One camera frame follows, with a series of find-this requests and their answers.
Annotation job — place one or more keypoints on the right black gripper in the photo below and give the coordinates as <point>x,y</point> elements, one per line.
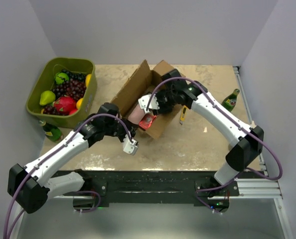
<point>162,109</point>

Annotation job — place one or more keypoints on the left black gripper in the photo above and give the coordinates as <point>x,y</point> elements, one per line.
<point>132,127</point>

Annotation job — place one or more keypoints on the yellow utility knife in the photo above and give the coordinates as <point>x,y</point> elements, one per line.
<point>182,115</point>

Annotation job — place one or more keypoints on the taped cardboard express box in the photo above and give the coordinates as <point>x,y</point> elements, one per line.
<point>141,81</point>

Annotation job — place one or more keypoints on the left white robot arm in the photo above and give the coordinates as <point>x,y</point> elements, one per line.
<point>32,185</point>

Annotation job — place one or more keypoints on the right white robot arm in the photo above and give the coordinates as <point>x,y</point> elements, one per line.
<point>246,142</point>

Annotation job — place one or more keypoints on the red toothpaste box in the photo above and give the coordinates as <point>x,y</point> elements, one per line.
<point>147,121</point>

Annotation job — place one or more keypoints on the orange fruit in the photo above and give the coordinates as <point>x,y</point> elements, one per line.
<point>79,103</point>

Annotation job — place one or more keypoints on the red dragon fruit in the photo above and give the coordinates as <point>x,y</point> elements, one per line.
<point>64,105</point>

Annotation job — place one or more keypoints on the dark purple grape bunch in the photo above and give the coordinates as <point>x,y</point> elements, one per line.
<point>73,88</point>

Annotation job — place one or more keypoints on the green glass bottle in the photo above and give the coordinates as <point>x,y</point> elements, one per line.
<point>230,101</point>

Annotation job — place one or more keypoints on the yellow lemon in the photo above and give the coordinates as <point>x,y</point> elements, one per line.
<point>87,80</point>

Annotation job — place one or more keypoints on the dark bottle behind basket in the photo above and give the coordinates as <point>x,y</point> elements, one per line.
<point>52,132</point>

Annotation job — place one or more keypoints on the black grape bunch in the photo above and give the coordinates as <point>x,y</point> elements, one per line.
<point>75,76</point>

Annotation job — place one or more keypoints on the small red grape bunch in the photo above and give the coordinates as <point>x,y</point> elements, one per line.
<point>50,110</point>

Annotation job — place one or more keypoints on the green apple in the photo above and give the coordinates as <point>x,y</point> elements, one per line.
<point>60,78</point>

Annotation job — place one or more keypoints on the green pear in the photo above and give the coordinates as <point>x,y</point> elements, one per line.
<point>47,97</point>

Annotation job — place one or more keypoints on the olive green plastic basket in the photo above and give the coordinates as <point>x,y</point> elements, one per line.
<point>46,82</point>

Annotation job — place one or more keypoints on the grey cylindrical bottle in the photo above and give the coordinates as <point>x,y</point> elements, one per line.
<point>252,123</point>

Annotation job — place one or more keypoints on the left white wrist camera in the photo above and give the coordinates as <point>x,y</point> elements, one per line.
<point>130,147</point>

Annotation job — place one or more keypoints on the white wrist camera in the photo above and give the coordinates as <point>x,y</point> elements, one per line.
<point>130,147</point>
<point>149,104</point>

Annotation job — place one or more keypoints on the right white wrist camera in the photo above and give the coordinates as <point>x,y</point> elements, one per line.
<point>149,104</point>

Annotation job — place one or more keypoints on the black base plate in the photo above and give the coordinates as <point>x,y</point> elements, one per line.
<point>153,187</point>

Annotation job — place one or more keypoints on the aluminium rail frame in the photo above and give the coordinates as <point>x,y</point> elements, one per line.
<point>259,184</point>

